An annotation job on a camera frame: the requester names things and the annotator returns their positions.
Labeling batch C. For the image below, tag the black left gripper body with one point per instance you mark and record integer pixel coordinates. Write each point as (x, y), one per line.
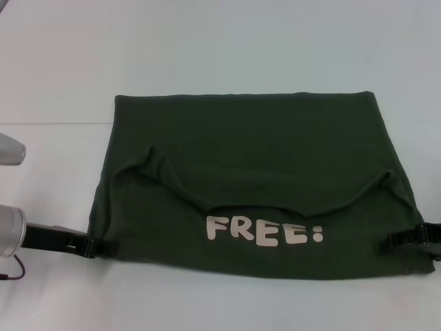
(55, 239)

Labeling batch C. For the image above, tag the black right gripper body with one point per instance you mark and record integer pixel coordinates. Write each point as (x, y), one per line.
(432, 243)

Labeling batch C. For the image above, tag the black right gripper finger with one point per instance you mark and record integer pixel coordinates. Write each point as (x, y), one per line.
(403, 240)

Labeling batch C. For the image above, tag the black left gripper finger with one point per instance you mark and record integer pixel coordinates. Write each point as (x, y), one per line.
(107, 247)

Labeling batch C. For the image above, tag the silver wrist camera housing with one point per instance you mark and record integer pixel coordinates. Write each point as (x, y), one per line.
(10, 151)

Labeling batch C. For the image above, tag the dark green t-shirt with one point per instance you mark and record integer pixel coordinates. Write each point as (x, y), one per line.
(258, 155)

